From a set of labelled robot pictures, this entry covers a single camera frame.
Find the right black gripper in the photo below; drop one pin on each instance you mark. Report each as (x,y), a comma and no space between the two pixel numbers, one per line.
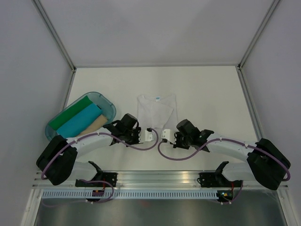
(177,134)

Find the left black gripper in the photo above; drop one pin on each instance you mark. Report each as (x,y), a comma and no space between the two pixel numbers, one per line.
(137,131)

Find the white t shirt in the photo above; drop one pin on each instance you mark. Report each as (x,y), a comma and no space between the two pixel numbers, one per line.
(157,112)

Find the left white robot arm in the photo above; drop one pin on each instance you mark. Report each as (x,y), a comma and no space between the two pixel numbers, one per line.
(59,160)

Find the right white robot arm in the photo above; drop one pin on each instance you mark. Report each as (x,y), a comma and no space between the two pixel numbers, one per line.
(259,161)

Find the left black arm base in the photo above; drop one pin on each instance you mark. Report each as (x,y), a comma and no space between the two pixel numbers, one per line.
(99,180)

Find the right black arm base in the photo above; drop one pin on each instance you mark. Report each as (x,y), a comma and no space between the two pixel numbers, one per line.
(212,180)

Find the rolled beige t shirt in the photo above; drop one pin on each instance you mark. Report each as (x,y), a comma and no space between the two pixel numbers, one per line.
(95,125)

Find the teal translucent plastic bin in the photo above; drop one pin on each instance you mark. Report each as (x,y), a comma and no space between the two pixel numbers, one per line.
(109,110)

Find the rolled blue t shirt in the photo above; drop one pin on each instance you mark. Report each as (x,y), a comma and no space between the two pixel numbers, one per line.
(80,121)

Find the rolled green t shirt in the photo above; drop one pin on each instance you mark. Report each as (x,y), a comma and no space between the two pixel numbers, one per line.
(69,112)

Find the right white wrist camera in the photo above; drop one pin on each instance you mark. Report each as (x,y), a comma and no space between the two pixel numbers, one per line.
(168,135)

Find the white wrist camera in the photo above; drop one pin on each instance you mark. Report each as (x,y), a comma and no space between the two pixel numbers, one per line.
(168,135)
(148,135)

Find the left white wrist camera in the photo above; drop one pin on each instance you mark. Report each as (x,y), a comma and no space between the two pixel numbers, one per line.
(148,135)

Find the aluminium mounting rail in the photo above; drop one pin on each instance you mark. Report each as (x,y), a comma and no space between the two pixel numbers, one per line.
(186,180)

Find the white slotted cable duct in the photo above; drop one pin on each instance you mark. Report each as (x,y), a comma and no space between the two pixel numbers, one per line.
(131,194)

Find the left aluminium frame post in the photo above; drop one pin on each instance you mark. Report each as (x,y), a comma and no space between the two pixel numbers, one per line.
(49,25)

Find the aluminium frame post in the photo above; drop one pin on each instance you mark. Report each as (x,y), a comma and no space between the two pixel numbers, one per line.
(49,25)
(267,17)

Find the right aluminium frame post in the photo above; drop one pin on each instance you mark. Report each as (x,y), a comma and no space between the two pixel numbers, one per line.
(267,17)

